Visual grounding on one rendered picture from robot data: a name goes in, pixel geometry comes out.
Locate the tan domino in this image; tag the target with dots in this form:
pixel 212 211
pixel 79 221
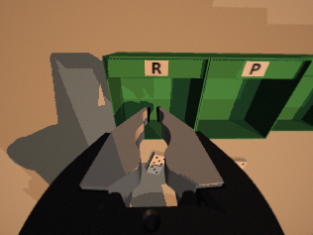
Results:
pixel 240 162
pixel 156 163

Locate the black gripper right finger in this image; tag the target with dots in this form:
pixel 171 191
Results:
pixel 193 162

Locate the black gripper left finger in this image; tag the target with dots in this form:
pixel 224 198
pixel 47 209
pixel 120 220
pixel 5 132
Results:
pixel 111 164

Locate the green rack of three bins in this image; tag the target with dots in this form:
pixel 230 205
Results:
pixel 224 96

